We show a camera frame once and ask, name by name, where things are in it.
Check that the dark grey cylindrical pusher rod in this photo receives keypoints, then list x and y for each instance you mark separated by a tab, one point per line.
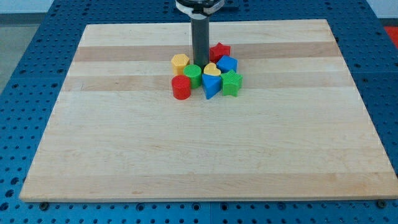
200	41

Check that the yellow hexagon block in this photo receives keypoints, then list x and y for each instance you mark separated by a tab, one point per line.
179	62

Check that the yellow heart block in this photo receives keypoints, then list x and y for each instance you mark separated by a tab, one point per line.
211	69

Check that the red star block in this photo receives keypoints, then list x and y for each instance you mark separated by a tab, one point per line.
217	51

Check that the green cylinder block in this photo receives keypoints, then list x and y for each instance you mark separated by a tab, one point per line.
193	72

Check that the blue cube block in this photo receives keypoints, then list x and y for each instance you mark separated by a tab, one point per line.
227	63

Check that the blue triangle block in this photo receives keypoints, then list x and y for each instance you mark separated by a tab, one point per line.
211	85

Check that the red cylinder block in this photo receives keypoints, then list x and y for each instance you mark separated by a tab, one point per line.
181	87

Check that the green star block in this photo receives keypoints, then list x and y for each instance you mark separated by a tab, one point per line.
231	83

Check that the wooden board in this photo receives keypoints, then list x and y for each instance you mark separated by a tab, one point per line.
297	130

